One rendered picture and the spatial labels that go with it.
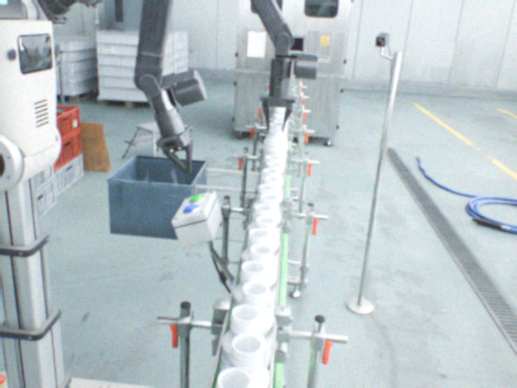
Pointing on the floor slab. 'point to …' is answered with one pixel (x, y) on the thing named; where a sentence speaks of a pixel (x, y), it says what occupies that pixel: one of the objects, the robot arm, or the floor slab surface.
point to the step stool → (144, 137)
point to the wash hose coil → (479, 205)
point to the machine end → (326, 36)
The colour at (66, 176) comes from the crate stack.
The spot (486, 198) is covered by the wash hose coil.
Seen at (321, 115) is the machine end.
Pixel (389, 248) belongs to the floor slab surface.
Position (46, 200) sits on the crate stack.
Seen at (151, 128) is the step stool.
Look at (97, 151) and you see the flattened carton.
